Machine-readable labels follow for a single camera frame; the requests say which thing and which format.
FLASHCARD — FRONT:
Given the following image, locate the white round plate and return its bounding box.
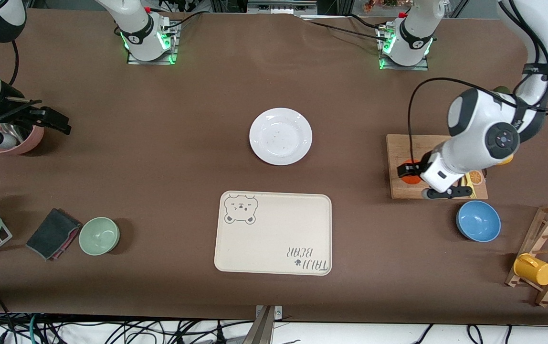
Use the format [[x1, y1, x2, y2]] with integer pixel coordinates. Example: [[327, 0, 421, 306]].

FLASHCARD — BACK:
[[249, 107, 313, 166]]

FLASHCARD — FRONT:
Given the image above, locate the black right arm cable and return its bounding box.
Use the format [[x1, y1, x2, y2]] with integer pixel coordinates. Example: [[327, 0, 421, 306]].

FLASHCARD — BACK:
[[11, 41, 20, 86]]

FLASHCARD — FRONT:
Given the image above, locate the metal table clamp bracket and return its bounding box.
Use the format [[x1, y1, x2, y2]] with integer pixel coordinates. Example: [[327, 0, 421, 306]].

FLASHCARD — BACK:
[[243, 305, 284, 344]]

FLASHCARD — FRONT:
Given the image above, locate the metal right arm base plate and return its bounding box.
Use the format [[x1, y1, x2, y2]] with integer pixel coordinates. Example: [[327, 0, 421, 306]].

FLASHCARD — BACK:
[[127, 21, 180, 65]]

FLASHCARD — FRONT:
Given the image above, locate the wooden peg rack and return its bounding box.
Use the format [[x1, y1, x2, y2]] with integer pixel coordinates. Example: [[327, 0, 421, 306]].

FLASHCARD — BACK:
[[505, 202, 548, 307]]

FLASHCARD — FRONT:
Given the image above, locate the cream tray with bear print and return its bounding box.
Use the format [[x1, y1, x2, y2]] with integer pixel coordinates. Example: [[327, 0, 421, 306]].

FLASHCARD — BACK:
[[214, 192, 333, 276]]

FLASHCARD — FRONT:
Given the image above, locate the black table cable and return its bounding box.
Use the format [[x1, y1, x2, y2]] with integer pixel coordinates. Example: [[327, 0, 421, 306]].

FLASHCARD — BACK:
[[300, 13, 387, 41]]

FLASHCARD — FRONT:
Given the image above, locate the yellow mug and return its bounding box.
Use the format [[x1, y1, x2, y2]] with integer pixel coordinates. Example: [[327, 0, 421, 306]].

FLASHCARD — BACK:
[[513, 253, 548, 286]]

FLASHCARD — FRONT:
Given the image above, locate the bamboo cutting board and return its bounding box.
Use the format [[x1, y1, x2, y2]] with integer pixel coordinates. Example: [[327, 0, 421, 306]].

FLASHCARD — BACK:
[[386, 134, 489, 200]]

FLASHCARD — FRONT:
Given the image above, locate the metal scoop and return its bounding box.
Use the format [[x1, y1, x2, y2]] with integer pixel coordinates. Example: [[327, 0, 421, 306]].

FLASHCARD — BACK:
[[0, 122, 33, 144]]

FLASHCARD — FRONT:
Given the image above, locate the light green bowl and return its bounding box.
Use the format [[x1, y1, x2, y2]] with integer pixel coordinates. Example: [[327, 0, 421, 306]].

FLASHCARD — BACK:
[[79, 217, 121, 256]]

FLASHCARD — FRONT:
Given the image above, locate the pink bowl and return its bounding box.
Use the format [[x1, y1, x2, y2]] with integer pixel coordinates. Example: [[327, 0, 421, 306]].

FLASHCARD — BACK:
[[0, 117, 45, 156]]

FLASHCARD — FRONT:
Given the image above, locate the dark grey folded cloth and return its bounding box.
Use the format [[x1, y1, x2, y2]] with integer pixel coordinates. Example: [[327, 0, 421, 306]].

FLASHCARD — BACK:
[[26, 208, 83, 261]]

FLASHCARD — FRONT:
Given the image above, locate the teal floor cable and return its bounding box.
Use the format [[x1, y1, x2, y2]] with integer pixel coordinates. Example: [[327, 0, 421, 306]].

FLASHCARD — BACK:
[[28, 313, 41, 344]]

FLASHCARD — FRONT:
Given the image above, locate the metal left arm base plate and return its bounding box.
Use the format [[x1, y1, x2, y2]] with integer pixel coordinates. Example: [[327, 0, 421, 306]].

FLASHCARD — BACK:
[[377, 26, 430, 71]]

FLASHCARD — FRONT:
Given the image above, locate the blue bowl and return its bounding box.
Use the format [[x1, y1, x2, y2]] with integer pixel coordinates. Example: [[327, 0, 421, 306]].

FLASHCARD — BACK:
[[456, 200, 502, 243]]

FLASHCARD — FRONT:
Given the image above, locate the aluminium frame profile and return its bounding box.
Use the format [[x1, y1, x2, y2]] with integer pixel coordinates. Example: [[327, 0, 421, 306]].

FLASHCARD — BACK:
[[248, 0, 317, 16]]

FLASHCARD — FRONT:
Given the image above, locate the orange mandarin fruit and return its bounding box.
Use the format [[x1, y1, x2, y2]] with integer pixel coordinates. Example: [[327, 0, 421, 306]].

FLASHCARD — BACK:
[[400, 159, 423, 185]]

